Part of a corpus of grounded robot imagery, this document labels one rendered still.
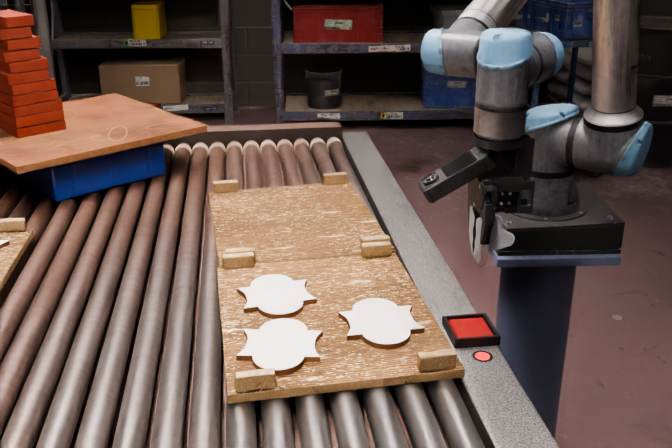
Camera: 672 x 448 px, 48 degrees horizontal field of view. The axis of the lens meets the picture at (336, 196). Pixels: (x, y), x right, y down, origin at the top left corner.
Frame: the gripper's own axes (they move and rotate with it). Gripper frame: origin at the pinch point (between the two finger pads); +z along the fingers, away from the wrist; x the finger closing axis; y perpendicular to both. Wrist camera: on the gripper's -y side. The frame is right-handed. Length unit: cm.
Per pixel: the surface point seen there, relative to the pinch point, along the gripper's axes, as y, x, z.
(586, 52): 214, 411, 47
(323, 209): -18, 53, 12
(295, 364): -29.6, -9.6, 11.0
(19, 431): -67, -16, 14
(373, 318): -15.9, 1.9, 11.0
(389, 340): -14.6, -5.0, 11.0
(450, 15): 118, 434, 22
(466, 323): -0.4, 1.1, 12.7
